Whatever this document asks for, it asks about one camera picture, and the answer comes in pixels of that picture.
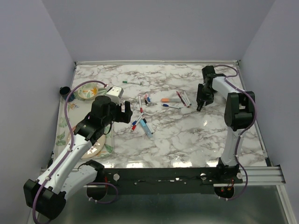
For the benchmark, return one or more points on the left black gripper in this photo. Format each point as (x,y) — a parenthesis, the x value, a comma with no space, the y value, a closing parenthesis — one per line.
(124,116)

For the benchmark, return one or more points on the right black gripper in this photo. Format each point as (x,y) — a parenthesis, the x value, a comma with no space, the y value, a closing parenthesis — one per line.
(209,100)

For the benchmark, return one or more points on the orange capped highlighter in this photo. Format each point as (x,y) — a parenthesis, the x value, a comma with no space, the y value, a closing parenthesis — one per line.
(170,100)

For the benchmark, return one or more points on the purple highlighter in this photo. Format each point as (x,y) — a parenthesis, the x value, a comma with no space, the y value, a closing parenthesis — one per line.
(200,105)

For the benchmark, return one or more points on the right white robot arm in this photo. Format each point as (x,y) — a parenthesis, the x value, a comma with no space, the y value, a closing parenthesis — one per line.
(239,116)

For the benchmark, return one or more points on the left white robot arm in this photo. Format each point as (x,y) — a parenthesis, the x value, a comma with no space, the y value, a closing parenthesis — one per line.
(47,195)

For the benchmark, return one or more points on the red pen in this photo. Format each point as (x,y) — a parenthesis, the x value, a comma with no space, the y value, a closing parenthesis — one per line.
(179,95)

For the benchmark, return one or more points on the black capped marker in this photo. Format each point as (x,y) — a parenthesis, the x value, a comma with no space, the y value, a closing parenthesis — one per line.
(148,125)

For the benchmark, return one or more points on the light blue highlighter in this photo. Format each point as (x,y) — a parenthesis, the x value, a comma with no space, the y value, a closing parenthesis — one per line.
(146,130)

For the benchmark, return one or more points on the green capped marker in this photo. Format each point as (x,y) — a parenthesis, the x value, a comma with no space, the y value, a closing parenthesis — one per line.
(128,82)

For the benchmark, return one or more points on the floral ceramic bowl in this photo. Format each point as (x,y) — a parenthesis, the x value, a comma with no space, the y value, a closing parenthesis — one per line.
(88,91)

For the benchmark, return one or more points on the pink ceramic plate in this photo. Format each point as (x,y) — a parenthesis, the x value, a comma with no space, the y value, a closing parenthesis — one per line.
(98,149)

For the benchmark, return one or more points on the floral plastic tray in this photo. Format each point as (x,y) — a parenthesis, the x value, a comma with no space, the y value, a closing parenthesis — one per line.
(73,119)

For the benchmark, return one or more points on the dark blue metal cup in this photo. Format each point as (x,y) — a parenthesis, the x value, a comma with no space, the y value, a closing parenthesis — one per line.
(64,92)

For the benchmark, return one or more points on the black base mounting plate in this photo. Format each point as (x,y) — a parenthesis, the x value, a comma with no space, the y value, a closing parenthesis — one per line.
(156,181)

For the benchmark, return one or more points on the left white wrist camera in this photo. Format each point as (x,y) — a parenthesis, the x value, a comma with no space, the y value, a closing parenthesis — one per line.
(115,94)

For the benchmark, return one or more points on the aluminium frame rail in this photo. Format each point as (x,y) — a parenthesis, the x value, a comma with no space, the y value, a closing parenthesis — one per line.
(265,176)

